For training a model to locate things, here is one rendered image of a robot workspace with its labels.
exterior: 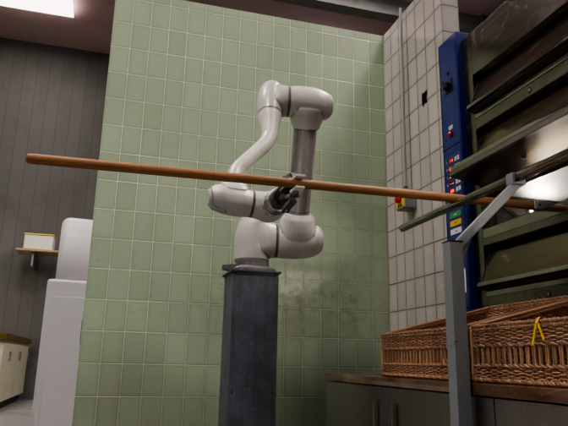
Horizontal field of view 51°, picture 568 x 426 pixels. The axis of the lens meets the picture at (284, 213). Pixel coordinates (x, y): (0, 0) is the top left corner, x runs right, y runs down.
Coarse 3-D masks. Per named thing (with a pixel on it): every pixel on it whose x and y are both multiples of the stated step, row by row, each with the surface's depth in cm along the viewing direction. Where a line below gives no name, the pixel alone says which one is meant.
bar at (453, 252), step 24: (528, 168) 166; (480, 192) 187; (504, 192) 170; (432, 216) 216; (480, 216) 166; (456, 240) 160; (456, 264) 159; (456, 288) 157; (456, 312) 156; (456, 336) 154; (456, 360) 152; (456, 384) 151; (456, 408) 150
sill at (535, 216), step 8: (544, 208) 213; (552, 208) 209; (560, 208) 205; (520, 216) 226; (528, 216) 221; (536, 216) 217; (544, 216) 212; (504, 224) 235; (512, 224) 229; (520, 224) 225; (488, 232) 244; (496, 232) 239
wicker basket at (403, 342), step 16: (512, 304) 219; (528, 304) 210; (544, 304) 178; (480, 320) 172; (384, 336) 217; (400, 336) 205; (416, 336) 194; (432, 336) 184; (384, 352) 218; (400, 352) 220; (416, 352) 193; (432, 352) 223; (544, 352) 175; (384, 368) 215; (400, 368) 203; (416, 368) 192; (432, 368) 183
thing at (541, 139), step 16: (560, 112) 188; (528, 128) 203; (544, 128) 196; (560, 128) 194; (512, 144) 211; (528, 144) 208; (544, 144) 206; (560, 144) 204; (480, 160) 228; (496, 160) 225; (512, 160) 223; (528, 160) 220; (464, 176) 245; (480, 176) 242; (496, 176) 239
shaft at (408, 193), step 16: (32, 160) 166; (48, 160) 167; (64, 160) 168; (80, 160) 170; (96, 160) 171; (176, 176) 178; (192, 176) 179; (208, 176) 180; (224, 176) 182; (240, 176) 183; (256, 176) 185; (352, 192) 195; (368, 192) 196; (384, 192) 197; (400, 192) 199; (416, 192) 201; (432, 192) 203; (528, 208) 215
